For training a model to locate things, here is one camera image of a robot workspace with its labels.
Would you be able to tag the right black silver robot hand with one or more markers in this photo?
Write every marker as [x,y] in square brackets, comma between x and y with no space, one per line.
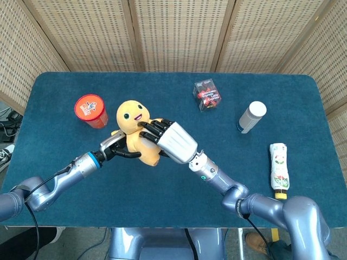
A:
[176,143]

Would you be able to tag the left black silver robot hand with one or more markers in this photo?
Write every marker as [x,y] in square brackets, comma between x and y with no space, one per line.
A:
[111,143]

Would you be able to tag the yellow plush toy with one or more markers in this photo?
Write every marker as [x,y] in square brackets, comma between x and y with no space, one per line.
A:
[132,113]

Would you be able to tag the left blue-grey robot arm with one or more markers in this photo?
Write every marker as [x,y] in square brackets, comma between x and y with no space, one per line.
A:
[67,174]

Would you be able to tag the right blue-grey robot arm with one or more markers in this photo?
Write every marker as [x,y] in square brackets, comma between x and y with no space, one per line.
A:
[271,208]

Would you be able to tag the orange cup with lid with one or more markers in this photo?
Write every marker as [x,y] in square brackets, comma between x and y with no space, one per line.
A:
[90,109]

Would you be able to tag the dark blue table mat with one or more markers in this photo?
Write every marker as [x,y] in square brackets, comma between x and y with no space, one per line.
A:
[162,195]

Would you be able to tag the black red coffee box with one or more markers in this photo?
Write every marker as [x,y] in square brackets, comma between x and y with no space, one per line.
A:
[207,94]

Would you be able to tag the white cylindrical bottle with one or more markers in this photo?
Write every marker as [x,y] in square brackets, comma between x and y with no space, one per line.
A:
[252,116]

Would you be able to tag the blue-grey robot torso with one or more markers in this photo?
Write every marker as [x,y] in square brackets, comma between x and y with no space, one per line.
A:
[162,243]

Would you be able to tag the black white sneaker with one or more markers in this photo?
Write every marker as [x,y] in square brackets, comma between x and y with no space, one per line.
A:
[6,157]

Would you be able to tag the white drink bottle brown cap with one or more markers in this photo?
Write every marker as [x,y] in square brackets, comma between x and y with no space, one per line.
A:
[279,170]

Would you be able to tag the woven bamboo folding screen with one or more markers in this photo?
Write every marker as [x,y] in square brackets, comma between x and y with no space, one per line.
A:
[179,32]

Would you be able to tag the brown shoe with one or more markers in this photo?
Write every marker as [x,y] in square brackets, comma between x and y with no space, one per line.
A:
[256,242]

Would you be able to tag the black trouser leg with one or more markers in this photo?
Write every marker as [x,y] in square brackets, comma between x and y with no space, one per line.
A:
[19,243]

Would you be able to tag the teal trouser leg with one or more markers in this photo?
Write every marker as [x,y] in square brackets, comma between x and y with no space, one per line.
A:
[279,250]

